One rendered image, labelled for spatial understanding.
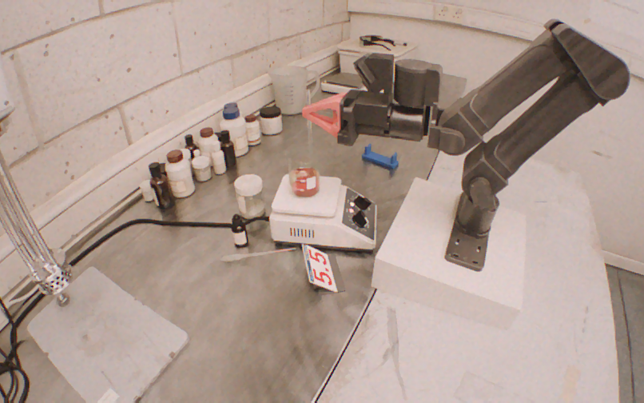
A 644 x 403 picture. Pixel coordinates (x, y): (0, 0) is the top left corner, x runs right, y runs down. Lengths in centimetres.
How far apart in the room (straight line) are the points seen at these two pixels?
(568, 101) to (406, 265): 35
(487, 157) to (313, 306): 37
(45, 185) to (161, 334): 44
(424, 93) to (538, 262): 43
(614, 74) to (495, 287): 37
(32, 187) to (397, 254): 75
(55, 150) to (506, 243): 94
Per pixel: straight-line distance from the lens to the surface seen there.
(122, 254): 78
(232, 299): 62
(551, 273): 78
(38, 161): 84
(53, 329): 72
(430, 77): 52
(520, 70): 52
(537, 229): 87
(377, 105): 54
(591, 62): 51
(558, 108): 54
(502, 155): 56
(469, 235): 64
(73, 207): 85
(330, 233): 65
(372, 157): 96
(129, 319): 64
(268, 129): 110
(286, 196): 67
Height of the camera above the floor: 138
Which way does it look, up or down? 37 degrees down
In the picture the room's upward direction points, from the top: straight up
